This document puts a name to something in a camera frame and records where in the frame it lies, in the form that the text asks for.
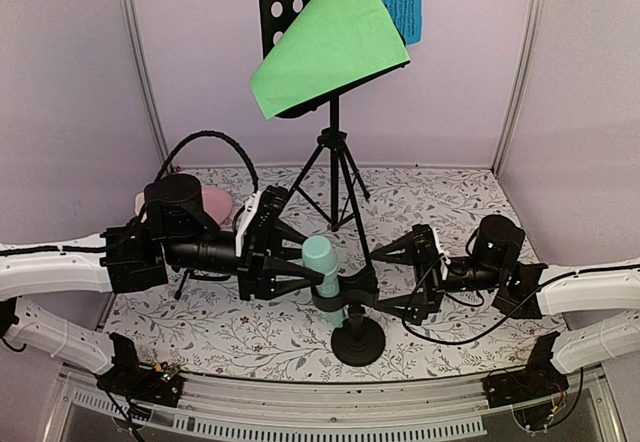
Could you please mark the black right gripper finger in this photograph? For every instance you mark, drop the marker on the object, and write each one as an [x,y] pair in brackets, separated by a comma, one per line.
[399,306]
[400,251]

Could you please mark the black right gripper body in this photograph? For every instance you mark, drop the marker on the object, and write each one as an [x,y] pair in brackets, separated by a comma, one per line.
[423,268]

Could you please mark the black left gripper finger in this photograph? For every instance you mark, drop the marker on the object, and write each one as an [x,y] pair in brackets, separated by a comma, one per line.
[284,277]
[286,241]

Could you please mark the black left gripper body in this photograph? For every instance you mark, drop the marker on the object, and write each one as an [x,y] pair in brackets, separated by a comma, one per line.
[256,244]

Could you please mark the mint green toy microphone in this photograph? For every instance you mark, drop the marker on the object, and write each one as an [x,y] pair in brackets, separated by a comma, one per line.
[318,254]

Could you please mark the black round-base mic stand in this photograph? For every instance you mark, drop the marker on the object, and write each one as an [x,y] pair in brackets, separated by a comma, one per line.
[360,341]

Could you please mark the black small tripod mic stand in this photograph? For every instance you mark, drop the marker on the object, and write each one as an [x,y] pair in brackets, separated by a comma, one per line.
[191,274]

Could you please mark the beige toy microphone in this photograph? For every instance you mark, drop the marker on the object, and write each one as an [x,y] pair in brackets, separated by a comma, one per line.
[140,207]

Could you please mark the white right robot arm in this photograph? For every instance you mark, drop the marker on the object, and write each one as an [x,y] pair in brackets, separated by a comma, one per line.
[521,291]

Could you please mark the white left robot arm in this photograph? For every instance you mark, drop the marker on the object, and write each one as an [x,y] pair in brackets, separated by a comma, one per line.
[171,231]

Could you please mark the pink round pad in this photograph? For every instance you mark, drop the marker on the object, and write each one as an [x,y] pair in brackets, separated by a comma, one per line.
[217,203]

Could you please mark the floral patterned table mat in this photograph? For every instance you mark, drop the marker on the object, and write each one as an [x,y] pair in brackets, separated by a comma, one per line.
[210,330]

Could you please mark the green paper sheet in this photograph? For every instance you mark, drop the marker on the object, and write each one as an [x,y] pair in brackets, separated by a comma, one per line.
[330,44]

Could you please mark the black tripod music stand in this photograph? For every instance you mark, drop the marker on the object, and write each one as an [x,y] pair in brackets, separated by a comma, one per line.
[345,180]

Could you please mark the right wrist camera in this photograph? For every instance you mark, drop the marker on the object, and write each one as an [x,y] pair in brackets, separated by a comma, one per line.
[443,256]

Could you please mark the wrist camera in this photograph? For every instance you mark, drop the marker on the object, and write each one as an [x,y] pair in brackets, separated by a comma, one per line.
[247,222]
[443,256]

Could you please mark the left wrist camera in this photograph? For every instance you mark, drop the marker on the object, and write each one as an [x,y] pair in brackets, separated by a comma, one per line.
[247,222]

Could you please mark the front metal rail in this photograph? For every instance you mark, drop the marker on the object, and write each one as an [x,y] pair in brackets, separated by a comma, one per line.
[228,409]

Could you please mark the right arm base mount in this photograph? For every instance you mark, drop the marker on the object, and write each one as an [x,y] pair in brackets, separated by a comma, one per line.
[503,387]

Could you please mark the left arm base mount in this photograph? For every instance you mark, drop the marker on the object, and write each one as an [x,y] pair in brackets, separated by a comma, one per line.
[160,385]

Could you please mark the left metal frame post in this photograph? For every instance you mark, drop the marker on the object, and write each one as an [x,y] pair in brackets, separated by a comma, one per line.
[131,22]

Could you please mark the metal frame post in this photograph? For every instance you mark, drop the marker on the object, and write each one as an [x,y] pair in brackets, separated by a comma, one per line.
[532,24]
[131,22]

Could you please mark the right metal frame post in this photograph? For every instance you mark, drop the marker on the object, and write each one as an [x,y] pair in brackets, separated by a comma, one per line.
[532,24]

